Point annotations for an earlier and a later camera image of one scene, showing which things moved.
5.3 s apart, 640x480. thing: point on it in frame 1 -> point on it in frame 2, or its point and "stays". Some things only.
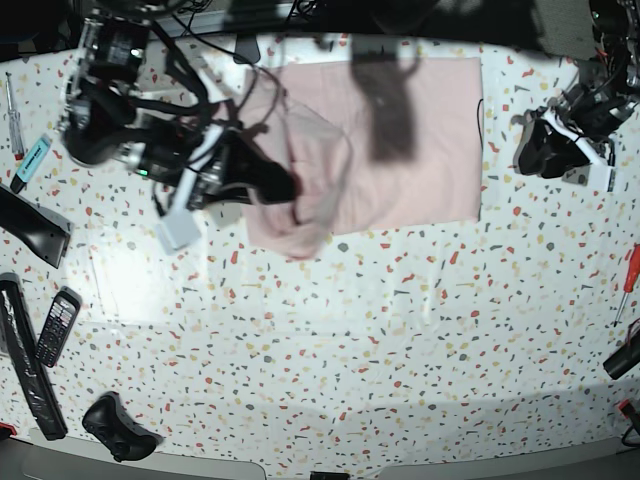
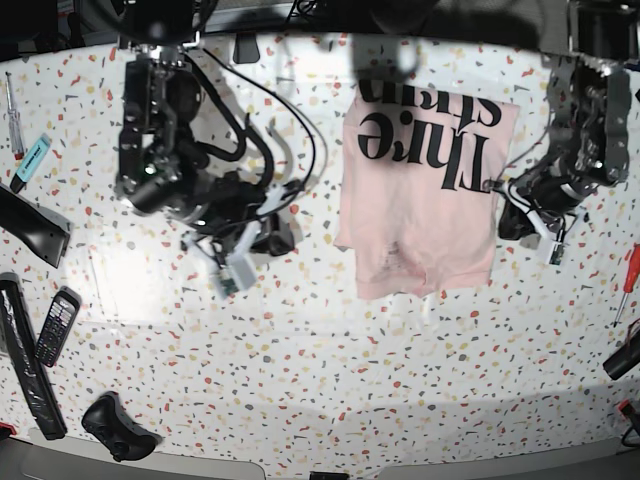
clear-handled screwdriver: x=15 y=124 stays
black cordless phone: x=58 y=326 stays
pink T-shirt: x=371 y=144 -> x=421 y=170
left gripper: x=203 y=171 -> x=225 y=200
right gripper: x=544 y=147 -> x=549 y=189
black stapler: x=47 y=232 stays
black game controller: x=110 y=421 stays
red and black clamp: x=630 y=413 stays
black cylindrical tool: x=624 y=359 stays
